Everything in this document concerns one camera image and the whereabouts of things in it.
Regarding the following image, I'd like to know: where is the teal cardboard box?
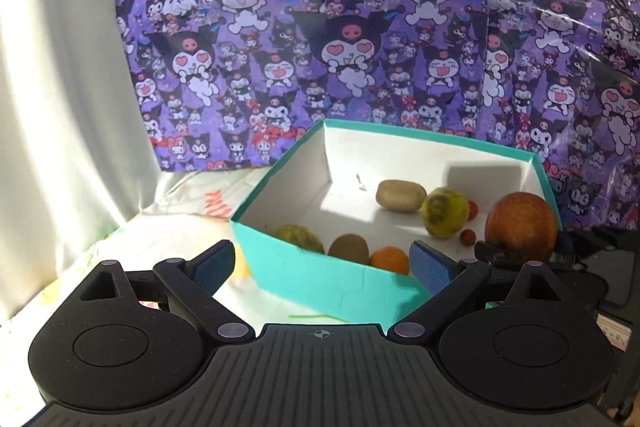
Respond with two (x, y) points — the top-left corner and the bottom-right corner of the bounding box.
(229, 119), (563, 326)

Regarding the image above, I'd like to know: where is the white curtain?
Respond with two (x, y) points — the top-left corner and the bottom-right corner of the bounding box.
(0, 0), (168, 323)

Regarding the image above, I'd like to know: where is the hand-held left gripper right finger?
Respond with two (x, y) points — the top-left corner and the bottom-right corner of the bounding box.
(391, 241), (562, 342)

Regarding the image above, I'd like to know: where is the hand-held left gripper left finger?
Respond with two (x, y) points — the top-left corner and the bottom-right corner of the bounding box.
(79, 240), (255, 342)

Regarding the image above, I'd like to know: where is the yellow-green pear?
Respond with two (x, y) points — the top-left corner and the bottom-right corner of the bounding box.
(420, 187), (470, 239)

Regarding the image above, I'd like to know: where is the beige carton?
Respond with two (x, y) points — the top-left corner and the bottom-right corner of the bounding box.
(597, 311), (632, 352)

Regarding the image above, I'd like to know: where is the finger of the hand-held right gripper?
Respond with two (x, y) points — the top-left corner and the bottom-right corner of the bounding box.
(555, 228), (612, 258)
(473, 240), (525, 272)

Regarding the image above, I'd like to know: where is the purple cartoon printed sheet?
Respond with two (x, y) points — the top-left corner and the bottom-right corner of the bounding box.
(109, 0), (640, 233)

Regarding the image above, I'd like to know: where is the red apple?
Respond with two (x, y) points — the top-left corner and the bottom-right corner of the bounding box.
(484, 192), (559, 264)

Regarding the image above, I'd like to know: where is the brown kiwi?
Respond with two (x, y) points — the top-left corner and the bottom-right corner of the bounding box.
(376, 179), (428, 214)
(327, 233), (371, 266)

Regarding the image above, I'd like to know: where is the orange tangerine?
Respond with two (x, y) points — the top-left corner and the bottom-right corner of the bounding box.
(370, 246), (411, 276)

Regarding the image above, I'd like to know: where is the green mango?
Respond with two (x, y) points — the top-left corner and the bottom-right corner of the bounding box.
(273, 224), (326, 254)

